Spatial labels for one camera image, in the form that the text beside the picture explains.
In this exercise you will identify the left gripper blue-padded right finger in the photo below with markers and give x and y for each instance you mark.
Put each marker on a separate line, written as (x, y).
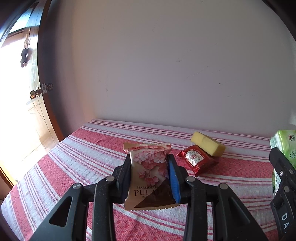
(231, 219)

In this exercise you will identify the yellow sponge block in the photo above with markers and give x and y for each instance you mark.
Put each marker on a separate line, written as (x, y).
(208, 144)

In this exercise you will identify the dark wooden door frame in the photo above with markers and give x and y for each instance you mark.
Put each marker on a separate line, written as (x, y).
(46, 62)

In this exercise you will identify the pink floral marshmallow packet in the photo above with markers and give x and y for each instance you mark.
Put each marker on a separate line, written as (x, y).
(150, 187)

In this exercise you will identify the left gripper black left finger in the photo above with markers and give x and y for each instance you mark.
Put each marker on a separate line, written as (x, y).
(68, 219)

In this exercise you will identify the red white striped bedspread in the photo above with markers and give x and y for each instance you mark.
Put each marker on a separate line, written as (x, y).
(93, 152)

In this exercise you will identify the red snack packet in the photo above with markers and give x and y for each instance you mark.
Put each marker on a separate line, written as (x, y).
(197, 159)

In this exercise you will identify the hanging door ornament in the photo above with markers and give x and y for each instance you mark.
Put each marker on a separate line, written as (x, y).
(26, 52)

